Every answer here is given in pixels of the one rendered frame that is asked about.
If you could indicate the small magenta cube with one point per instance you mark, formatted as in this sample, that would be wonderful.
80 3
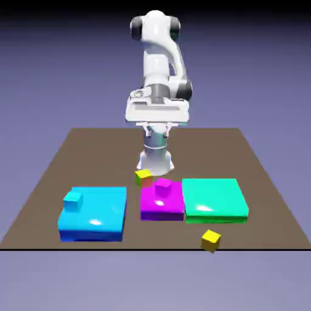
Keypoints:
163 188

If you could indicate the small yellow-green cube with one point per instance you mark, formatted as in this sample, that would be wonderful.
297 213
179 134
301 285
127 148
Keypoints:
143 178

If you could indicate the large green box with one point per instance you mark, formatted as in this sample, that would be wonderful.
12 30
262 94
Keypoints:
213 200

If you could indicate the small cyan cube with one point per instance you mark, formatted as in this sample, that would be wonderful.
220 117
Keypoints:
73 201

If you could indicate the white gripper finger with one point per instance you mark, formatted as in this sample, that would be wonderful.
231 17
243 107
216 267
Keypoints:
166 132
148 131

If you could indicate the large cyan box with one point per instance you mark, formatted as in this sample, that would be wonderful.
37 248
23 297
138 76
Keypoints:
93 213

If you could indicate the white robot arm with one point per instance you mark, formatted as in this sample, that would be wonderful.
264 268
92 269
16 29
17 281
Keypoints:
155 43

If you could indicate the small yellow cube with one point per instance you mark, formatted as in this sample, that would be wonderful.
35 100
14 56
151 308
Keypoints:
211 240

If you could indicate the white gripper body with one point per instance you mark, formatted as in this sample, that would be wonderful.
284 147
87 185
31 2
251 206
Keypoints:
156 113

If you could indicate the large magenta box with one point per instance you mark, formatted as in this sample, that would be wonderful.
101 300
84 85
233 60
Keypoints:
162 206

